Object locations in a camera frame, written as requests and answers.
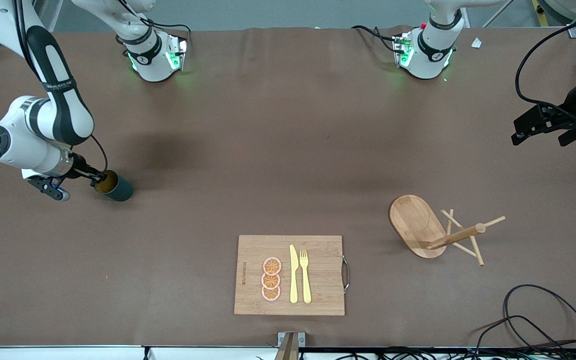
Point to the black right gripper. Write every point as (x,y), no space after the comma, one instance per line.
(78,167)

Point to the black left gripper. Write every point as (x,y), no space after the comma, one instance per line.
(564,119)

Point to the teal ribbed cup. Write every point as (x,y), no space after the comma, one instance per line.
(120,190)

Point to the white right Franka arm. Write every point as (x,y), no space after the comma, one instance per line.
(58,110)

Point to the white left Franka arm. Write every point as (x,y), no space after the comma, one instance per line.
(433,50)

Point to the wooden cup rack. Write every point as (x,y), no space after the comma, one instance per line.
(413,222)

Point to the white paper scrap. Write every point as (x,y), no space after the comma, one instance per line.
(476,43)

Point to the orange slice toy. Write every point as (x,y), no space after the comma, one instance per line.
(272,266)
(270,281)
(271,293)

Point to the yellow plastic knife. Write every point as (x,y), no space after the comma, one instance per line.
(293,280)

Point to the yellow plastic fork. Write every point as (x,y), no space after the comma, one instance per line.
(306,285)

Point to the bamboo cutting board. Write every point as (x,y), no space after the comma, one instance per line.
(325,280)

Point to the metal table edge bracket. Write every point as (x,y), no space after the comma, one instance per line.
(300,340)

